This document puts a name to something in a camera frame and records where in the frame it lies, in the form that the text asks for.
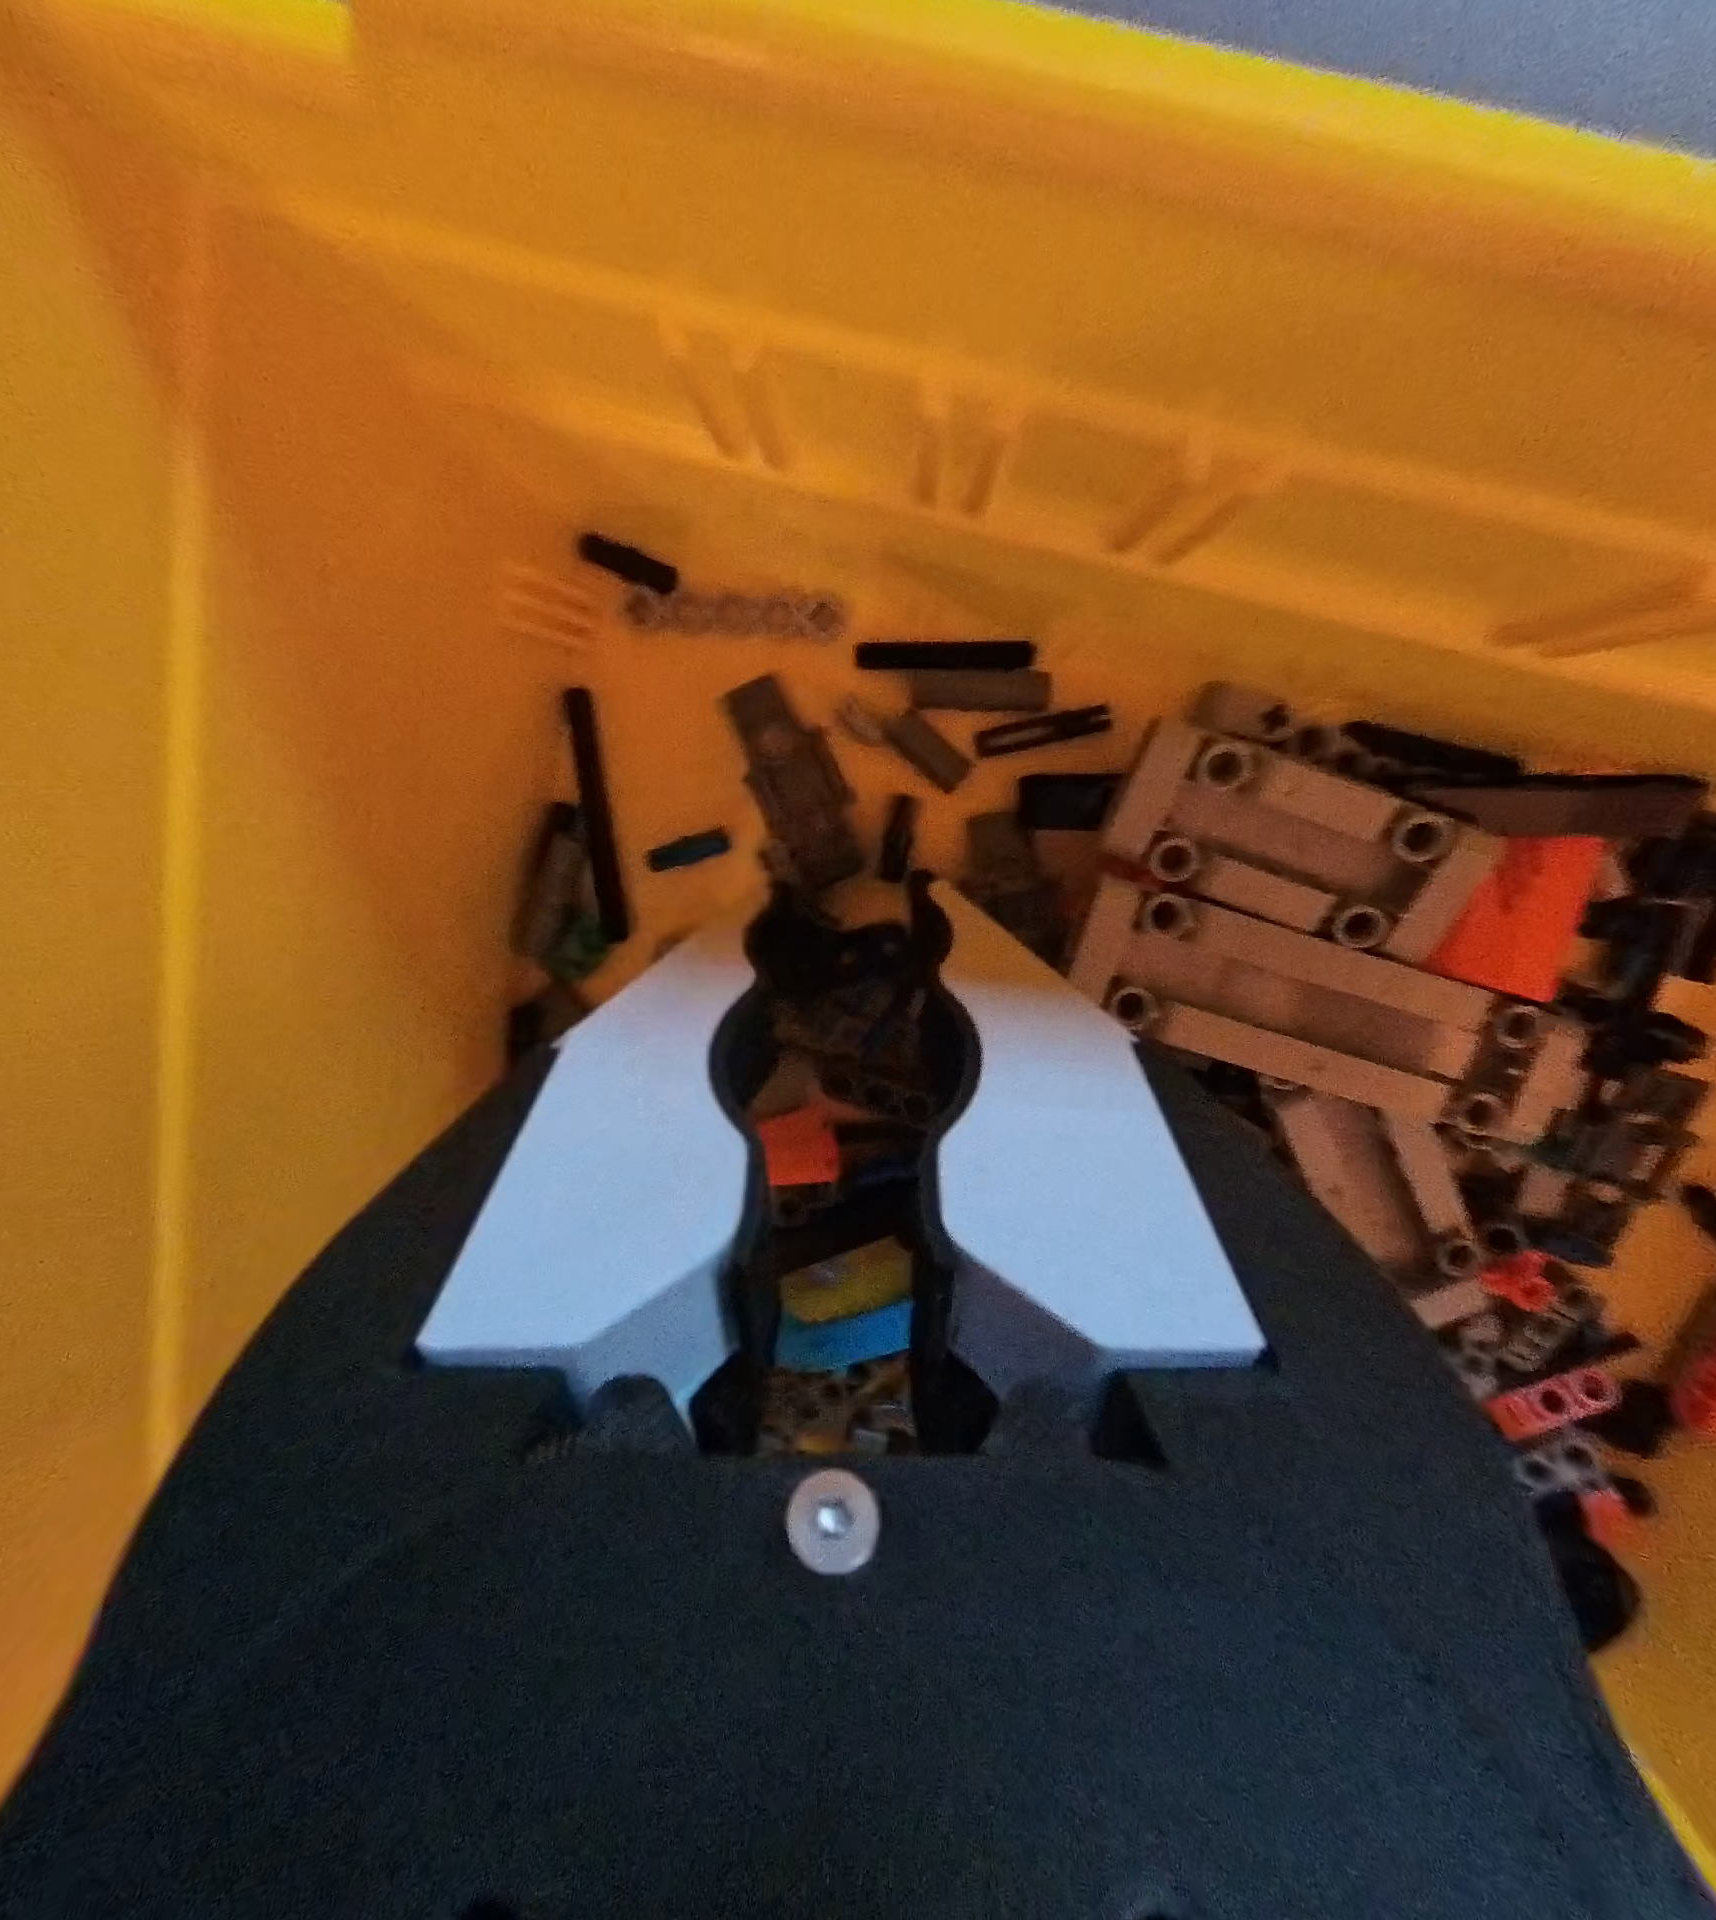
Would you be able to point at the pile of small toy parts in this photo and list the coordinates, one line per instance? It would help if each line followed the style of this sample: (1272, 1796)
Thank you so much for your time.
(828, 1050)

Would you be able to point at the blue toy tool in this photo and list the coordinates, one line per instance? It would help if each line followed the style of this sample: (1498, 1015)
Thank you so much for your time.
(842, 1332)

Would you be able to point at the grey long toy panel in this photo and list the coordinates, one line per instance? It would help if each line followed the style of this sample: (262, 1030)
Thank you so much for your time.
(1292, 833)
(1309, 991)

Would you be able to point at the orange curved toy panel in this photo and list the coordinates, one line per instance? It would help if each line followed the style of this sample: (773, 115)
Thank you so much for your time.
(1526, 915)

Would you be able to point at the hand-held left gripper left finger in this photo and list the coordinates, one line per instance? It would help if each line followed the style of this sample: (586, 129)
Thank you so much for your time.
(589, 1201)

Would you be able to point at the yellow plastic bin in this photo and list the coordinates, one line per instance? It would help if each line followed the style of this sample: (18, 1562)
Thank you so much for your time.
(273, 601)

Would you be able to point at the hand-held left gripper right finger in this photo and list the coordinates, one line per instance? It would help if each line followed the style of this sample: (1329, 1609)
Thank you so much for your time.
(1099, 1201)

